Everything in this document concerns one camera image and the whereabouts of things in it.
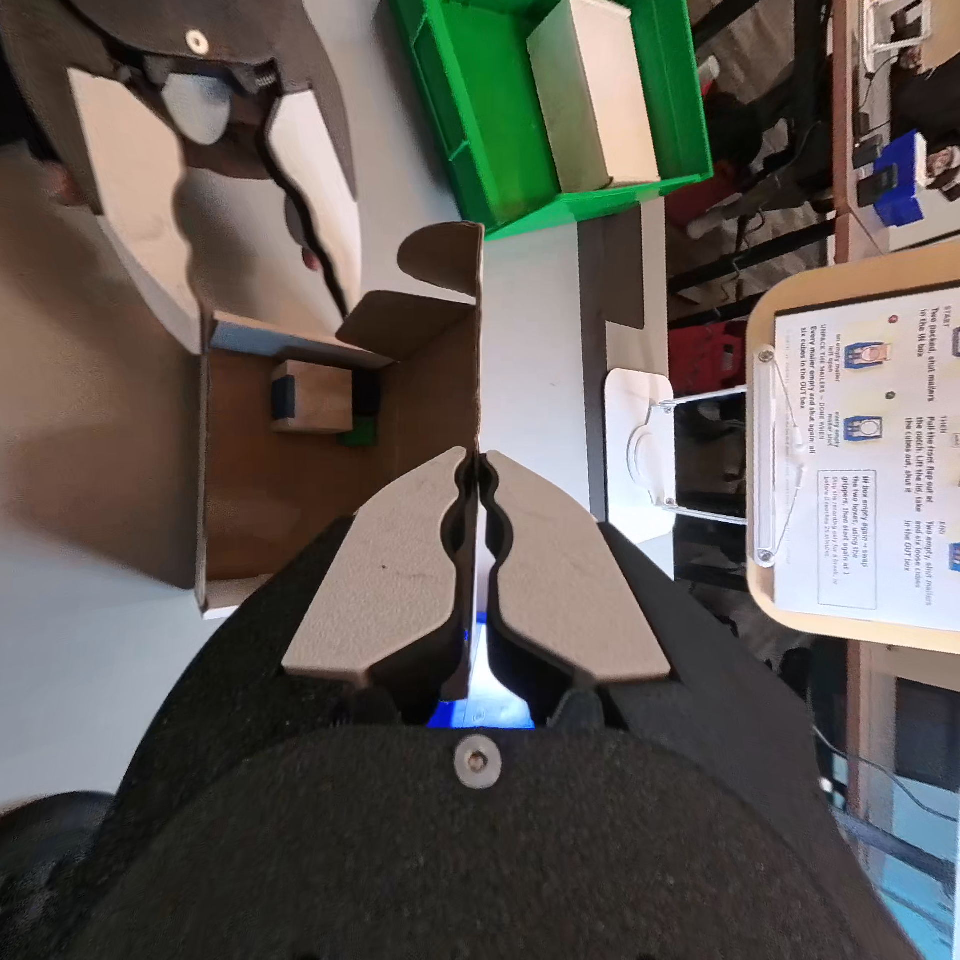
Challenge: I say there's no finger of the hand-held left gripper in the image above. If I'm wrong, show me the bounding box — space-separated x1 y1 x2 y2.
67 67 207 355
258 90 365 320

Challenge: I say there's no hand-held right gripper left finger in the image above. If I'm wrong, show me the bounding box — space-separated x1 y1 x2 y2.
281 446 481 687

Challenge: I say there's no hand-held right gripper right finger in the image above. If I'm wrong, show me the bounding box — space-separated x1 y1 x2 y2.
480 450 672 687

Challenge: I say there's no large blue plastic bin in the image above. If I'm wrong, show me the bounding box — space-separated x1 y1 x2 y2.
427 611 538 730

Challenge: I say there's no green plastic bin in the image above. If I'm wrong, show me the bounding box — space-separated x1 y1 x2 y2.
390 0 714 243

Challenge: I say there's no white cardboard mailer box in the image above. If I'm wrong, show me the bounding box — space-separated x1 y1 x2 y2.
527 0 663 192
193 221 487 702

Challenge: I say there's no natural wooden cube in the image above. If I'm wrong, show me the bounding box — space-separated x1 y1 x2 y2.
271 360 354 435

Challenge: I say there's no grey desk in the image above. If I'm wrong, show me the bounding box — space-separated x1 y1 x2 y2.
0 0 670 815

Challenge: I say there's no white board stand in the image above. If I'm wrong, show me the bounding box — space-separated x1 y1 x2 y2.
604 366 753 547

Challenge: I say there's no red tool case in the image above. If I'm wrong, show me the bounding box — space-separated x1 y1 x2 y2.
667 318 751 395

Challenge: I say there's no wooden instruction board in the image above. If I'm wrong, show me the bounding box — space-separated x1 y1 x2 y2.
746 241 960 650

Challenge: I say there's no background wooden table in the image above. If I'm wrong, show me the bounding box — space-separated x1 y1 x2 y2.
828 0 960 265

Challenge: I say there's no small blue bin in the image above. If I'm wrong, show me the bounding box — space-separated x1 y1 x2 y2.
872 131 925 226

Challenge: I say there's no white photo stand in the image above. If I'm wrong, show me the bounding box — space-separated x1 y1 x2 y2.
862 0 931 52

